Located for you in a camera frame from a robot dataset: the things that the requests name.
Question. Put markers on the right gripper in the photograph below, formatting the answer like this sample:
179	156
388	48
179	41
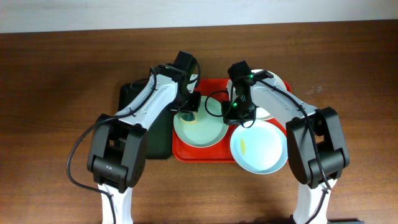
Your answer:
230	119

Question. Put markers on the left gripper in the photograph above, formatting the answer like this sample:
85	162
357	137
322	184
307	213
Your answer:
194	106

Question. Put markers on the pale green plate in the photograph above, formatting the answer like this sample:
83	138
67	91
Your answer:
205	131

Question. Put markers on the light blue plate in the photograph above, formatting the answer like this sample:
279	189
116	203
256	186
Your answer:
260	149

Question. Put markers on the green and yellow sponge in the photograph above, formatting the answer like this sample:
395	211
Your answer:
189	118

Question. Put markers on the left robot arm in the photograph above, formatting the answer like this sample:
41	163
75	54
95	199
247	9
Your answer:
117	154

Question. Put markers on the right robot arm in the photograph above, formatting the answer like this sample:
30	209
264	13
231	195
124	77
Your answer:
316	147

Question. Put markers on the black plastic tray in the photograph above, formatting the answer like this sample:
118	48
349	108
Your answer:
159	136

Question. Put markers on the white plate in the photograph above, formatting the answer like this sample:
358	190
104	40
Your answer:
257	96

